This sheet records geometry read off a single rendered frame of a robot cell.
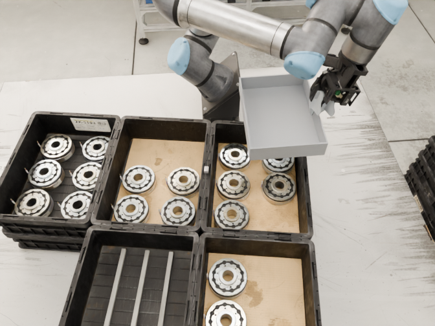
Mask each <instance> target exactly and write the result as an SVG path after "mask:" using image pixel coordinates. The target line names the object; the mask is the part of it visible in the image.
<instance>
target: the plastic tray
mask: <svg viewBox="0 0 435 326"><path fill-rule="evenodd" d="M310 88H311V86H310V83H309V80H302V79H300V78H296V77H294V76H293V75H292V74H273V75H264V76H247V77H240V80H239V91H240V100H241V108H242V113H243V121H244V126H245V135H246V139H247V148H248V153H249V160H265V159H274V158H290V157H307V156H316V155H324V154H325V152H326V148H327V146H328V140H327V138H326V134H325V131H324V128H323V125H322V121H321V119H320V115H316V113H315V112H314V113H313V115H311V114H310V112H309V92H310Z"/></svg>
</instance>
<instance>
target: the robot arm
mask: <svg viewBox="0 0 435 326"><path fill-rule="evenodd" d="M152 2H153V4H154V6H155V7H156V9H157V10H158V11H159V13H160V14H161V15H162V16H163V17H164V18H165V19H166V20H168V21H169V22H170V23H172V24H174V25H176V26H178V27H181V28H187V31H186V32H185V34H184V36H183V38H178V39H176V40H175V43H173V44H172V46H171V48H170V50H169V53H168V58H167V62H168V66H169V68H171V70H173V71H174V72H175V73H176V74H177V75H180V76H181V77H182V78H184V79H185V80H186V81H188V82H190V83H191V84H192V85H194V86H195V87H197V89H198V90H199V92H200V93H201V94H202V96H203V98H205V99H206V100H208V101H209V102H216V101H218V100H219V99H221V98H222V97H223V96H224V95H225V94H226V93H227V91H228V90H229V89H230V86H231V85H232V81H233V78H234V73H233V71H232V69H230V68H229V67H228V66H226V65H222V64H220V63H216V62H214V61H212V60H211V59H210V58H209V57H210V55H211V53H212V51H213V49H214V47H215V45H216V43H217V41H218V39H219V37H221V38H224V39H227V40H229V41H233V42H235V43H238V44H240V45H243V46H246V47H249V48H251V49H254V50H257V51H260V52H262V53H265V54H268V55H270V56H273V57H275V58H279V59H281V60H284V69H285V70H286V71H287V72H288V73H289V74H292V75H293V76H294V77H296V78H300V79H302V80H310V79H312V78H314V77H315V76H316V75H317V72H318V71H319V70H320V68H321V66H322V65H323V66H325V67H331V68H327V69H326V70H324V71H322V74H321V75H320V76H319V77H317V78H316V80H315V81H314V83H313V84H312V86H311V88H310V92H309V112H310V114H311V115H313V113H314V112H315V113H316V115H319V114H320V113H321V112H323V111H324V110H325V111H326V112H327V113H328V114H329V115H330V116H333V115H334V114H335V103H339V104H340V105H343V106H347V104H348V105H349V106H351V105H352V103H353V102H354V101H355V99H356V98H357V97H358V95H359V94H360V92H361V90H360V88H359V86H358V85H357V80H358V79H359V77H360V76H366V75H367V74H368V72H369V71H368V69H367V68H366V66H367V64H368V63H369V62H370V61H371V60H372V58H373V57H374V56H375V54H376V52H377V51H378V50H379V48H380V47H381V45H382V44H383V43H384V41H385V39H386V38H387V37H388V35H389V34H390V33H391V31H392V29H393V28H394V27H395V25H396V24H398V23H399V19H400V18H401V16H402V15H403V13H404V11H405V10H406V8H407V6H408V0H306V6H307V7H308V8H309V9H310V12H309V14H308V16H307V18H306V20H305V22H304V24H303V26H302V28H301V27H298V26H294V25H291V24H289V23H285V22H283V21H279V20H277V19H273V18H271V17H267V16H264V15H261V14H258V13H256V12H252V11H250V10H246V9H244V8H240V7H238V6H234V5H231V4H228V3H225V2H222V1H219V0H152ZM342 24H344V25H347V26H349V27H353V28H352V29H351V31H350V33H349V34H348V36H347V38H346V39H345V41H344V43H343V44H342V47H341V50H340V51H339V53H338V56H336V55H335V54H332V53H329V54H328V52H329V50H330V48H331V46H332V44H333V42H334V41H335V38H336V37H337V34H338V33H339V30H340V28H341V26H342ZM355 93H356V96H355V98H354V99H353V100H352V101H351V98H352V97H353V95H354V94H355Z"/></svg>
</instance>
